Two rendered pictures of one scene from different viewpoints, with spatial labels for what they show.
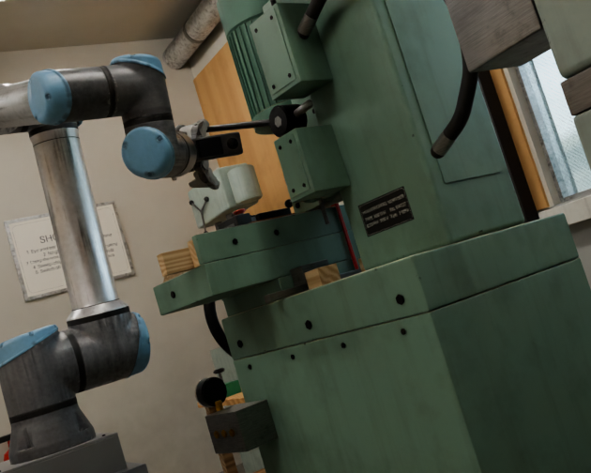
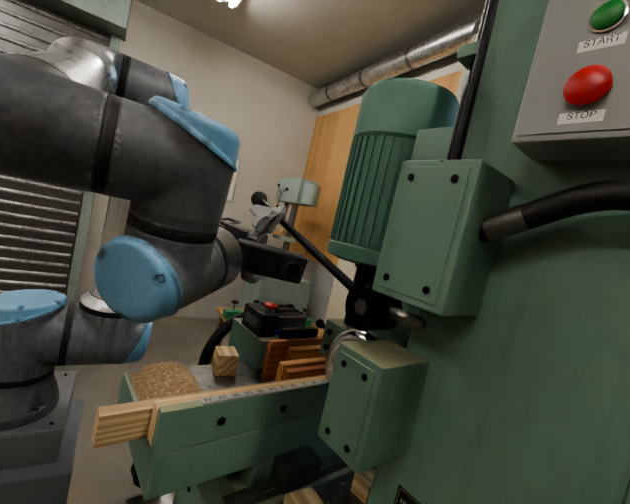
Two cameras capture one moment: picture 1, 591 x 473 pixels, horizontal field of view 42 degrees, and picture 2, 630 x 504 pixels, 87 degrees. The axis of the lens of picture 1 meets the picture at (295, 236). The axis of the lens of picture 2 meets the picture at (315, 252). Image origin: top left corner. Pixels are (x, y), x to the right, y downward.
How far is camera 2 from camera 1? 1.09 m
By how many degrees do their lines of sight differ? 10
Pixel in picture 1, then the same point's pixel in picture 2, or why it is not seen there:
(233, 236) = (222, 413)
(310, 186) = (355, 461)
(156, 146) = (148, 288)
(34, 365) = (7, 341)
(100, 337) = (97, 332)
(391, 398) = not seen: outside the picture
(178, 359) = not seen: hidden behind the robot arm
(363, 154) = (455, 451)
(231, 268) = (195, 459)
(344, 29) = (562, 272)
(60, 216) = (113, 208)
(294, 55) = (455, 268)
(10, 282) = not seen: hidden behind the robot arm
